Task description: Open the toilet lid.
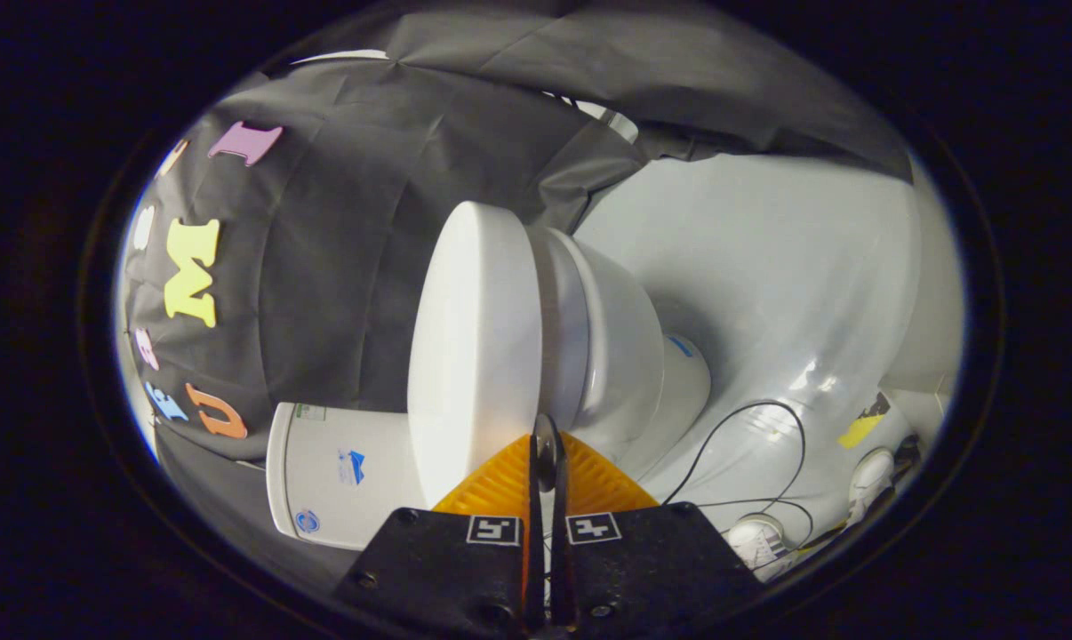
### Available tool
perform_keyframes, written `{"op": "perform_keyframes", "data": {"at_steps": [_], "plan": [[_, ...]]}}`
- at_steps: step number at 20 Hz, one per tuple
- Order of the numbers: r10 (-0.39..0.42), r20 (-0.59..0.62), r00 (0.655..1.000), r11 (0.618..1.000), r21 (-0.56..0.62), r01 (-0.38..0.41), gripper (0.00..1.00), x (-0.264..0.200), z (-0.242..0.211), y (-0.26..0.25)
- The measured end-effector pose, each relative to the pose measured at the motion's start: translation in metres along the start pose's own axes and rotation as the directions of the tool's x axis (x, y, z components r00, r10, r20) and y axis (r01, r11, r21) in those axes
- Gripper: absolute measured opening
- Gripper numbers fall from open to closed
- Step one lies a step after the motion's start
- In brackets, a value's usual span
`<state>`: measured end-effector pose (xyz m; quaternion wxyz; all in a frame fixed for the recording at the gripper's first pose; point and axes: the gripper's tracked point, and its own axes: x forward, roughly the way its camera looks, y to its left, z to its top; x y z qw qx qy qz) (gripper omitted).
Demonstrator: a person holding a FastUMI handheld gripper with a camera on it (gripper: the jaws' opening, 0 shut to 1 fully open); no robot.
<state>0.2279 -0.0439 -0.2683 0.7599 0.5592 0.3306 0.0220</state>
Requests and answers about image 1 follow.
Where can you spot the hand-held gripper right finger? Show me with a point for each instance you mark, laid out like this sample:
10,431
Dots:
652,560

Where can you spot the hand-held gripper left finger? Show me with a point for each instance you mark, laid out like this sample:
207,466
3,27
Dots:
447,569

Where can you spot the white toilet lid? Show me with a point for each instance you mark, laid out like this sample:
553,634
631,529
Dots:
474,347

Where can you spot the white ceramic toilet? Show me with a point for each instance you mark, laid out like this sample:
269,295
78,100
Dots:
625,347

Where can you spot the white toilet seat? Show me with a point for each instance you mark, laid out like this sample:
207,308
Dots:
556,329

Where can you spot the person's white shoe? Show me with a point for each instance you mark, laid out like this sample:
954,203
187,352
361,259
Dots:
758,542
869,480

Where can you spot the white cistern cover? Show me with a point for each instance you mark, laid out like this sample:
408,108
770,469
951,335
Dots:
276,471

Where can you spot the yellow floor tape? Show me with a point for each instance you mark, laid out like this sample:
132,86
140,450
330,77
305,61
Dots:
863,425

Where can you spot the black backdrop cloth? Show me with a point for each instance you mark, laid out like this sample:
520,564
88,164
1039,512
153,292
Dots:
349,267

